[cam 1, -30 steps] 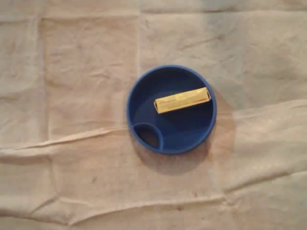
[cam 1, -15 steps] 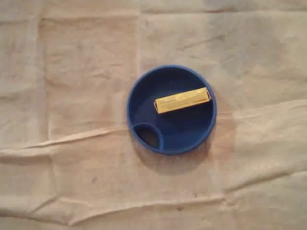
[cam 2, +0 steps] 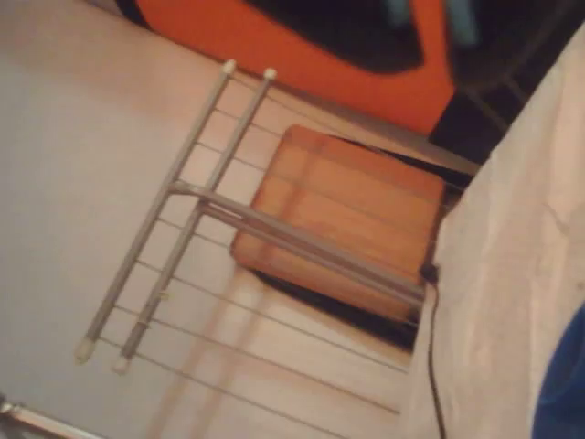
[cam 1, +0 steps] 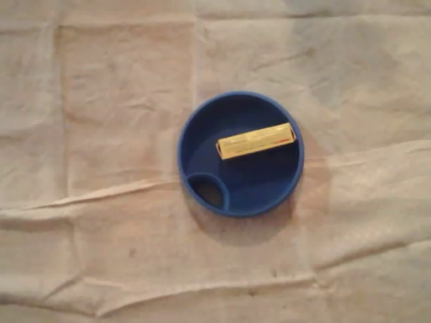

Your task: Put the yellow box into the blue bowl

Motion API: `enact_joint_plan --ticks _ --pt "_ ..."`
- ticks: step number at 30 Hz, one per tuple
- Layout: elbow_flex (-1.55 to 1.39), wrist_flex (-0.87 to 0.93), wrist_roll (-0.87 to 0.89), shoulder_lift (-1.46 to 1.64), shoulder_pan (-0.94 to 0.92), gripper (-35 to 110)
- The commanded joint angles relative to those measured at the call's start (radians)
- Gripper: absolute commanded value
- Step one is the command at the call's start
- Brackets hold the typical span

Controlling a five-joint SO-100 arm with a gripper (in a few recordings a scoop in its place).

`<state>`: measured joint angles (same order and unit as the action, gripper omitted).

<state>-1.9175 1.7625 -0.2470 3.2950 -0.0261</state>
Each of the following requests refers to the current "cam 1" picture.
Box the yellow rectangular packet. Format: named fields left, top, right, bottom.
left=215, top=122, right=297, bottom=161

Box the blue round plastic bowl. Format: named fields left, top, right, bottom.
left=177, top=89, right=306, bottom=219

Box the white creased cloth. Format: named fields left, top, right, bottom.
left=0, top=0, right=431, bottom=323

